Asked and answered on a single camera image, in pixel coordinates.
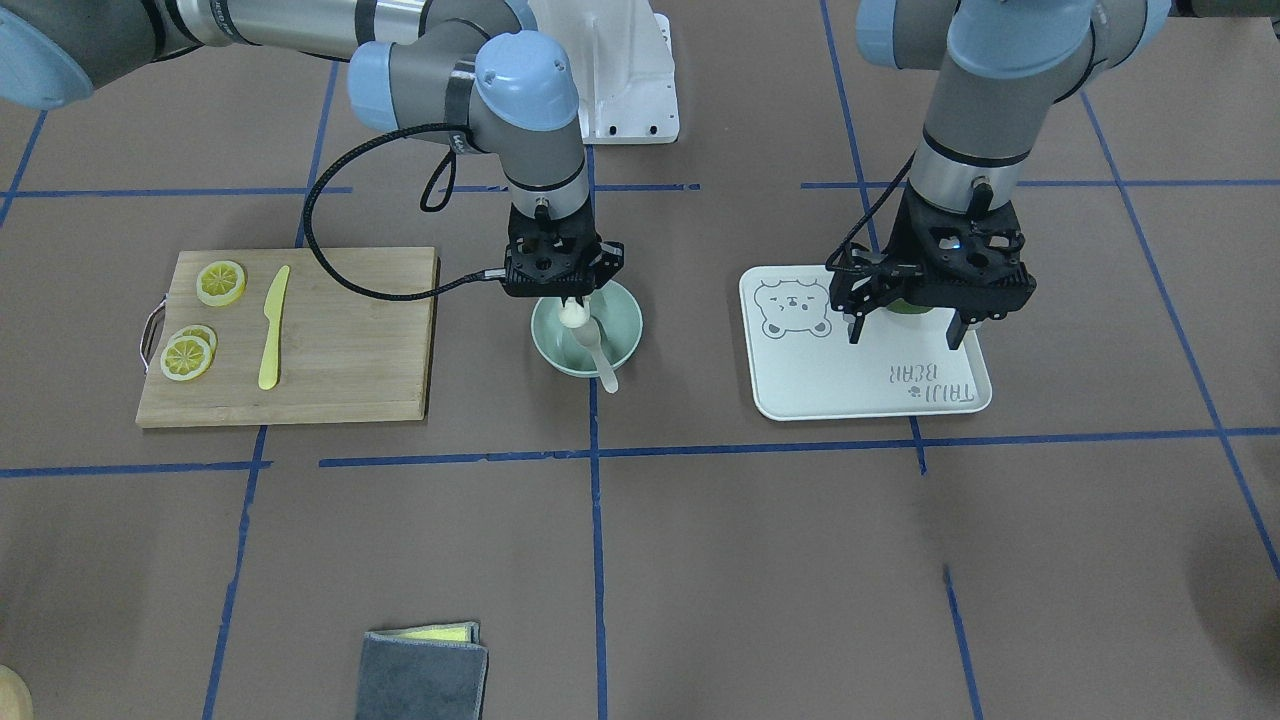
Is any white plastic spoon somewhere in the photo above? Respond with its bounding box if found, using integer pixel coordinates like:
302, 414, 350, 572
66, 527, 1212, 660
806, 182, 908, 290
571, 318, 620, 395

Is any grey folded cloth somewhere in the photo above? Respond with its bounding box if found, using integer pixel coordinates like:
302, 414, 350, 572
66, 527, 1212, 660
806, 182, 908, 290
355, 621, 489, 719

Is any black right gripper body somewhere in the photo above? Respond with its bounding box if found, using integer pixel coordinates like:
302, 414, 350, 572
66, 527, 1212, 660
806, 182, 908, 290
500, 205, 625, 299

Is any light green bowl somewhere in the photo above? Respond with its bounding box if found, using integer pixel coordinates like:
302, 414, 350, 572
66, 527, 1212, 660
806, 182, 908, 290
530, 281, 644, 378

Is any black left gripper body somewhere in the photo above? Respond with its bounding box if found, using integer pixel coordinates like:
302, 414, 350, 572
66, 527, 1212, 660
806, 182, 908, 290
827, 188, 1037, 323

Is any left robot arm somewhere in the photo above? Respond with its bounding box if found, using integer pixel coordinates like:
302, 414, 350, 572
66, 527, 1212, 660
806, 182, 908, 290
826, 1, 1172, 348

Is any wooden cutting board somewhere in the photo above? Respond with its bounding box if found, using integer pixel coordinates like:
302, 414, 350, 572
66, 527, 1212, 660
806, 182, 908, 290
136, 249, 435, 428

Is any hidden lemon slice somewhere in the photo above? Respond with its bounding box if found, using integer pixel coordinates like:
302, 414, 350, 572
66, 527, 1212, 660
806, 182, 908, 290
168, 324, 218, 352

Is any green avocado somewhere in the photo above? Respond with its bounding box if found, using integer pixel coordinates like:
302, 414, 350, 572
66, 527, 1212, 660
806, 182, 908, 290
884, 299, 932, 315

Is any cream bear-print tray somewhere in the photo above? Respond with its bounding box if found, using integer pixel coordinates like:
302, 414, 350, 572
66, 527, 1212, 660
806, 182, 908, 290
739, 265, 993, 421

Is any upper lemon slice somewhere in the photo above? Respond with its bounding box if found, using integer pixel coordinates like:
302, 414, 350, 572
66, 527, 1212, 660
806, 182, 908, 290
195, 259, 247, 307

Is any wooden mug tree stand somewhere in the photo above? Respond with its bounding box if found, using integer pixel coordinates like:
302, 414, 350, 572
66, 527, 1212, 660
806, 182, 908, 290
0, 665, 35, 720

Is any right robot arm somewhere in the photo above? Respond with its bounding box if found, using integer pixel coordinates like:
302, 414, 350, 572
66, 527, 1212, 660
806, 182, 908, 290
1, 1, 625, 304

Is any yellow plastic knife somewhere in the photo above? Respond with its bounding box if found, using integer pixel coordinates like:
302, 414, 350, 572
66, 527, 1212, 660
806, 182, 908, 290
257, 265, 291, 391

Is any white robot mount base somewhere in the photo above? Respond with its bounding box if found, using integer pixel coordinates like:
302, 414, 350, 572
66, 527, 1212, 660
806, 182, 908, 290
530, 1, 680, 145

